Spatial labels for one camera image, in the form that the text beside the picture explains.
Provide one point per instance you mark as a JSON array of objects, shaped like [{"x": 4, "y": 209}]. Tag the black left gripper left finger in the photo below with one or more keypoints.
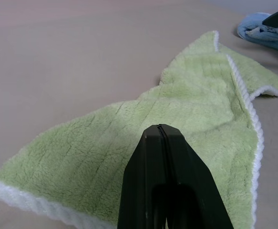
[{"x": 143, "y": 181}]

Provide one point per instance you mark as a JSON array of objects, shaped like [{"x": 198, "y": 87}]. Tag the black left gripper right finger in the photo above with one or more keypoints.
[{"x": 188, "y": 190}]

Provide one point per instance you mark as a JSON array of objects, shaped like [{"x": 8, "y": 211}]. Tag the blue cloth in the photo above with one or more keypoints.
[{"x": 267, "y": 35}]

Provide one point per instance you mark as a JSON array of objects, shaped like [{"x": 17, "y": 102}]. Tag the light green fluffy towel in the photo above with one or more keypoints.
[{"x": 181, "y": 112}]

